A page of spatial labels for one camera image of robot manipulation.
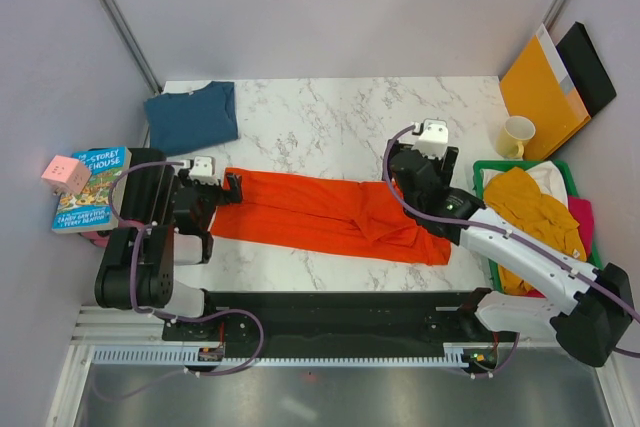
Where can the green plastic tray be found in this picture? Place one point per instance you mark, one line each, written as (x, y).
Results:
(506, 165)

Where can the white t-shirt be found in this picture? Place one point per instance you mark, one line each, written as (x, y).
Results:
(547, 176)

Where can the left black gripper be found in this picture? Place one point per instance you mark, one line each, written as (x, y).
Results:
(234, 195)

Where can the pink cube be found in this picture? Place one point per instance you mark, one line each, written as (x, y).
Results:
(66, 174)

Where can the blue treehouse book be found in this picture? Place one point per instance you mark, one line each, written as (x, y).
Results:
(90, 209)

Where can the black flat box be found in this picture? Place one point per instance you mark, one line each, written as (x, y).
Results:
(586, 69)

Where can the orange t-shirt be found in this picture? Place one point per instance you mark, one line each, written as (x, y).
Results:
(339, 217)

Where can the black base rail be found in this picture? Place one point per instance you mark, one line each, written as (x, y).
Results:
(341, 324)

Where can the folded blue t-shirt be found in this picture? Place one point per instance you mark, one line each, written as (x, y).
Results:
(182, 123)

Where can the magenta t-shirt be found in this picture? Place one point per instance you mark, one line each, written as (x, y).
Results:
(582, 212)

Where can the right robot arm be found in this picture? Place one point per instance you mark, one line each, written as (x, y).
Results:
(588, 310)

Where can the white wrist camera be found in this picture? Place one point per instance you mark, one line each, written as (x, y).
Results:
(200, 170)
(431, 138)

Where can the yellow mug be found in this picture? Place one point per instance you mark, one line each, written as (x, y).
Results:
(514, 136)

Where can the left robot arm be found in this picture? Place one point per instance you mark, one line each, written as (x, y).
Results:
(137, 268)

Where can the black pink roller organizer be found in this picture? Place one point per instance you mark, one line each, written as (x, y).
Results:
(146, 193)

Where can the mustard yellow t-shirt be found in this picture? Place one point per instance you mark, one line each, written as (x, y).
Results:
(517, 198)

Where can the white slotted cable duct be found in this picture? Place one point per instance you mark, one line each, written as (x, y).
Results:
(210, 355)

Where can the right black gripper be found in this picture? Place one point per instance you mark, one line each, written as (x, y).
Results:
(444, 167)

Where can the orange folder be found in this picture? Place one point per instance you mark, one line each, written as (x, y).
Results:
(538, 87)

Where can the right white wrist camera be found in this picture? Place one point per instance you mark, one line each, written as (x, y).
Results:
(431, 138)

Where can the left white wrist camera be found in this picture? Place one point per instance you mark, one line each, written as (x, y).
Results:
(200, 170)

